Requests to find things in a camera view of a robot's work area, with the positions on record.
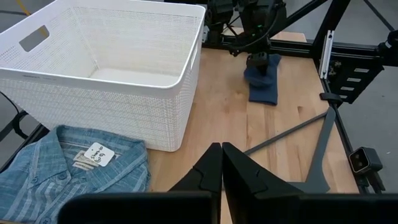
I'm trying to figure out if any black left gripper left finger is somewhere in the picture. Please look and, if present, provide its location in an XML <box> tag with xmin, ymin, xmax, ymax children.
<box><xmin>57</xmin><ymin>142</ymin><xmax>223</xmax><ymax>224</ymax></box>

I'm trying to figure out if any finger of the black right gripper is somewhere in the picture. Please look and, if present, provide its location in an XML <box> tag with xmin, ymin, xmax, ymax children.
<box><xmin>257</xmin><ymin>52</ymin><xmax>270</xmax><ymax>75</ymax></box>
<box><xmin>247</xmin><ymin>52</ymin><xmax>259</xmax><ymax>75</ymax></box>

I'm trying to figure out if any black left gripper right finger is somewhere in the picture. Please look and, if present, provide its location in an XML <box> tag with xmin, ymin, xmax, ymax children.
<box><xmin>222</xmin><ymin>142</ymin><xmax>398</xmax><ymax>224</ymax></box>

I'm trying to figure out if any dark navy sock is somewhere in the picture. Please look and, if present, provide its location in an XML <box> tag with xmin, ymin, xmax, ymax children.
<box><xmin>244</xmin><ymin>53</ymin><xmax>282</xmax><ymax>106</ymax></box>

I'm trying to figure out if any blue denim shirt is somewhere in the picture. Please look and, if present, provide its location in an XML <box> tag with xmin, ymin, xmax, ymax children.
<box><xmin>0</xmin><ymin>124</ymin><xmax>152</xmax><ymax>224</ymax></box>

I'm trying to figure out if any grey plastic clothes hanger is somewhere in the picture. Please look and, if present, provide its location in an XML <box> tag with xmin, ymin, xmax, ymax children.
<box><xmin>244</xmin><ymin>106</ymin><xmax>338</xmax><ymax>194</ymax></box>

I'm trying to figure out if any black table edge clamp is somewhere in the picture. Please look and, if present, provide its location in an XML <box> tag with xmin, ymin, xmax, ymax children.
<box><xmin>319</xmin><ymin>92</ymin><xmax>343</xmax><ymax>105</ymax></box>

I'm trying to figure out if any black slotted mounting plate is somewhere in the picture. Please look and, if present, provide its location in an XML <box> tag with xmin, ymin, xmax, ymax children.
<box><xmin>329</xmin><ymin>58</ymin><xmax>385</xmax><ymax>105</ymax></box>

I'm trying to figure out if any white perforated plastic basket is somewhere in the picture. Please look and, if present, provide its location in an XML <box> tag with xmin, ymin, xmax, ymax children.
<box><xmin>0</xmin><ymin>0</ymin><xmax>206</xmax><ymax>152</ymax></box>

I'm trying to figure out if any black aluminium rig frame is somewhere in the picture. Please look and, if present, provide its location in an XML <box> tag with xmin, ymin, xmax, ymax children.
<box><xmin>0</xmin><ymin>0</ymin><xmax>398</xmax><ymax>195</ymax></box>

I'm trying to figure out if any silver aluminium bracket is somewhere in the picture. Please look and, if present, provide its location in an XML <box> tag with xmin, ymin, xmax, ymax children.
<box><xmin>319</xmin><ymin>30</ymin><xmax>335</xmax><ymax>80</ymax></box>

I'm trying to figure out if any black table-level camera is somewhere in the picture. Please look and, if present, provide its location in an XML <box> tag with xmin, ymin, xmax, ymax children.
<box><xmin>348</xmin><ymin>146</ymin><xmax>384</xmax><ymax>175</ymax></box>

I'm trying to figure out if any black looped cable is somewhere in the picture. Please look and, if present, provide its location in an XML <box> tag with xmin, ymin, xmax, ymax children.
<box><xmin>0</xmin><ymin>91</ymin><xmax>30</xmax><ymax>142</ymax></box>

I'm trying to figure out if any yellow power cord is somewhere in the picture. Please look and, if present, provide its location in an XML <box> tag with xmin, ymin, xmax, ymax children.
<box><xmin>15</xmin><ymin>0</ymin><xmax>49</xmax><ymax>38</ymax></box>

